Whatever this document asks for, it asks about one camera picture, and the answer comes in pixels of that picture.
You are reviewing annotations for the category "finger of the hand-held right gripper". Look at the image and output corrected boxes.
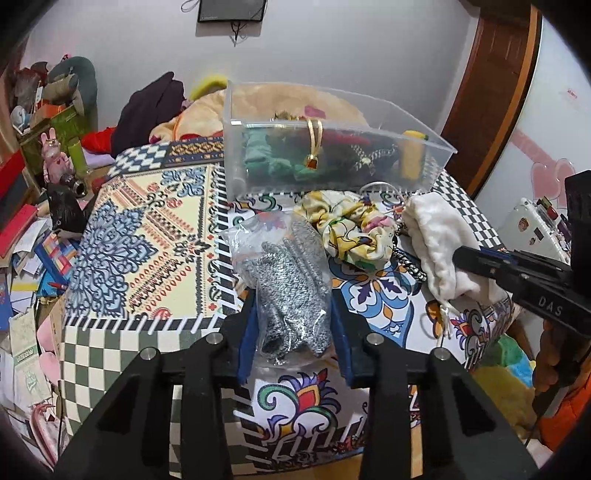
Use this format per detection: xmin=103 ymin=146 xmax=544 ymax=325
xmin=452 ymin=246 xmax=523 ymax=278

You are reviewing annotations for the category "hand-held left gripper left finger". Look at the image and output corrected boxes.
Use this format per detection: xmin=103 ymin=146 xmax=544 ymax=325
xmin=53 ymin=290 xmax=258 ymax=480

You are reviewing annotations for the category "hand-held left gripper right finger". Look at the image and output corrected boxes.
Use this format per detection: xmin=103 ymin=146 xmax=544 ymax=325
xmin=329 ymin=298 xmax=541 ymax=480

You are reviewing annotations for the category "white fuzzy cloth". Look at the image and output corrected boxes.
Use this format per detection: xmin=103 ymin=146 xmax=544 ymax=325
xmin=401 ymin=193 xmax=505 ymax=306

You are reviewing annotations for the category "plastic bag of grey knitwear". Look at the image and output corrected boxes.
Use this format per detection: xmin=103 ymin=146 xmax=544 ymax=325
xmin=221 ymin=214 xmax=334 ymax=367

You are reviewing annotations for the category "clear plastic storage bin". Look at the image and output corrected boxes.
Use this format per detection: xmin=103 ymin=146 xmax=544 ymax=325
xmin=223 ymin=80 xmax=459 ymax=202

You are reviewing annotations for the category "person's right forearm orange sleeve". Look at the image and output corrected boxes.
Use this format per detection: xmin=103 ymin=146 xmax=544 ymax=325
xmin=539 ymin=381 xmax=591 ymax=457

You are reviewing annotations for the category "yellow soft roll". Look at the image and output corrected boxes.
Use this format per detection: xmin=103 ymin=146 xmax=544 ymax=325
xmin=400 ymin=130 xmax=431 ymax=182

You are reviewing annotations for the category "person's right hand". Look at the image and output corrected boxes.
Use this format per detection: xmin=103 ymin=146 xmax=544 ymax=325
xmin=532 ymin=319 xmax=563 ymax=398

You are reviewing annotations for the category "white suitcase with stickers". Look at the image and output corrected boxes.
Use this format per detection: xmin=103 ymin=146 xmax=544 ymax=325
xmin=498 ymin=198 xmax=574 ymax=260

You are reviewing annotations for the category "green and yellow plush cloth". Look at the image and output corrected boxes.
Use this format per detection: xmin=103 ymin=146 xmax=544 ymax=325
xmin=470 ymin=333 xmax=542 ymax=437

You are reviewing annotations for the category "yellow floral scrunchie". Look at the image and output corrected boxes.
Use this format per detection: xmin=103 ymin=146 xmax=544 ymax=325
xmin=294 ymin=189 xmax=403 ymax=269

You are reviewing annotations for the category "patterned printed tablecloth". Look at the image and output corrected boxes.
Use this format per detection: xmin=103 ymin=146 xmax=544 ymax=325
xmin=59 ymin=137 xmax=514 ymax=477

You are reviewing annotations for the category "brown wooden door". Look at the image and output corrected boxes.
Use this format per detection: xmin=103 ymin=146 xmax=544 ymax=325
xmin=440 ymin=4 xmax=542 ymax=200

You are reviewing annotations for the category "white cabinet with pink hearts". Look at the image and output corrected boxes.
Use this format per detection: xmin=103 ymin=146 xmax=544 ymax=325
xmin=475 ymin=17 xmax=591 ymax=217

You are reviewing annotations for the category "red fabric piece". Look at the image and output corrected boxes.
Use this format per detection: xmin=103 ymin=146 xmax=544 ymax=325
xmin=322 ymin=130 xmax=371 ymax=145

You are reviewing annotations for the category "green scrunchie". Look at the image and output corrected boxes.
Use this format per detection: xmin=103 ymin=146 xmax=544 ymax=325
xmin=244 ymin=133 xmax=320 ymax=182

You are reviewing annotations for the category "gold ribbon with tassel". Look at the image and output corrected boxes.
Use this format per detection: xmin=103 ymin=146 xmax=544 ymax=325
xmin=304 ymin=118 xmax=325 ymax=171

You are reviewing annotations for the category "black bag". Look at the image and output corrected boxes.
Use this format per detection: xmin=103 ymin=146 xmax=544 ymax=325
xmin=45 ymin=186 xmax=94 ymax=237

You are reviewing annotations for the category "pile of books and papers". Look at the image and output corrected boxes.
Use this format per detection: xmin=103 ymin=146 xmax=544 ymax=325
xmin=0 ymin=202 xmax=80 ymax=418

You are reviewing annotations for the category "beige plush blanket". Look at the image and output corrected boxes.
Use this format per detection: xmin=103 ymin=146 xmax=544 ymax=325
xmin=148 ymin=83 xmax=368 ymax=141

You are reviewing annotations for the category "red cloth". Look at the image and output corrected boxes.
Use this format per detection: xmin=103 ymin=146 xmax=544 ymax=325
xmin=82 ymin=128 xmax=117 ymax=156

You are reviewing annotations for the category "dark purple garment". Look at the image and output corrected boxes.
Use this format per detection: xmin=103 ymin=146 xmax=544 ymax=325
xmin=112 ymin=71 xmax=188 ymax=158

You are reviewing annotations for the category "yellow-green hat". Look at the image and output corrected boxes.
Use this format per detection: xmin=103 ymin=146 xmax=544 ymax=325
xmin=188 ymin=75 xmax=230 ymax=100

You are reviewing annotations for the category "pink rabbit figurine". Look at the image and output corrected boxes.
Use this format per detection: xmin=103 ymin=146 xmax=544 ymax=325
xmin=41 ymin=131 xmax=75 ymax=184

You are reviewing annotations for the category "green cardboard box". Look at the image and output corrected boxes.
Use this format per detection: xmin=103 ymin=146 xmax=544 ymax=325
xmin=17 ymin=103 xmax=92 ymax=177

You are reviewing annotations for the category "grey-green plush toy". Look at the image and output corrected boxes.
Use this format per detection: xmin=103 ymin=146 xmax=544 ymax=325
xmin=47 ymin=56 xmax=99 ymax=117

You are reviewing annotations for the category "black and white braided cord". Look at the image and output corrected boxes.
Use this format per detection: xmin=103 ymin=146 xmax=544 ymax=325
xmin=392 ymin=248 xmax=428 ymax=283

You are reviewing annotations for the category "black wall-mounted device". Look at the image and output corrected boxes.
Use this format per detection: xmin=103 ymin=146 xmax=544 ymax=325
xmin=197 ymin=0 xmax=268 ymax=24

